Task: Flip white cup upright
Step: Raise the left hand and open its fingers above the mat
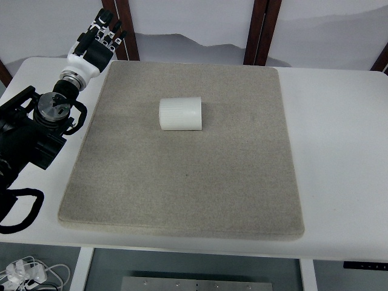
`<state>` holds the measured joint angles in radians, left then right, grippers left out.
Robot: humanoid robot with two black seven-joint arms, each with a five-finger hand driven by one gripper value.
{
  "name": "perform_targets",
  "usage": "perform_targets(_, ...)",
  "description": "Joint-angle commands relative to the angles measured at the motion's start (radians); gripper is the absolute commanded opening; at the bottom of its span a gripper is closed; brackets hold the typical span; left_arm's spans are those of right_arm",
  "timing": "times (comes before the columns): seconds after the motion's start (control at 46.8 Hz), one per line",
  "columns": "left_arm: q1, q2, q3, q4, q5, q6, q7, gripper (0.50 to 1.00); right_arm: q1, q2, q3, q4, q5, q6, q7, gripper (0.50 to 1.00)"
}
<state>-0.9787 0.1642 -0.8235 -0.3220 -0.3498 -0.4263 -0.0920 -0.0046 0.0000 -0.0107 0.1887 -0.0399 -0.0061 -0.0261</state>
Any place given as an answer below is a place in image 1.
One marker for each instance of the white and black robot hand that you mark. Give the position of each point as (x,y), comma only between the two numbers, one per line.
(95,47)

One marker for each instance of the white ribbed paper cup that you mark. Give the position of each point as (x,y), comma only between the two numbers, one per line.
(180,114)

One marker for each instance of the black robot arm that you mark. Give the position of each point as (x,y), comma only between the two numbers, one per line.
(34,126)

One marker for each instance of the grey felt mat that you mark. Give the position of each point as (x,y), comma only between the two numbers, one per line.
(233,179)

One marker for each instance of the black table control panel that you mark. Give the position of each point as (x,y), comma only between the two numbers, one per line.
(359,265)

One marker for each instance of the left brown wooden screen post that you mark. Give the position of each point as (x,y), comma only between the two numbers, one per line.
(128,49)

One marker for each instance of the brown wooden screen post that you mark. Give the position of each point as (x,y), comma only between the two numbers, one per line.
(262,27)
(380,65)
(128,49)

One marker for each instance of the far left brown wooden post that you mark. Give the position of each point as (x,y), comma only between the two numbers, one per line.
(5,75)

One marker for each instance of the middle brown wooden screen post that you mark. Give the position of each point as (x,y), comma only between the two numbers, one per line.
(262,27)

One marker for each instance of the grey metal base plate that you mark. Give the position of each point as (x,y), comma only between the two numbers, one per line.
(149,283)

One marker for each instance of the white charger with cables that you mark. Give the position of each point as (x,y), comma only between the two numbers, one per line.
(29,273)

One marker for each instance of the right brown wooden screen post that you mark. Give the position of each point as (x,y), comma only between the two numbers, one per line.
(380,65)

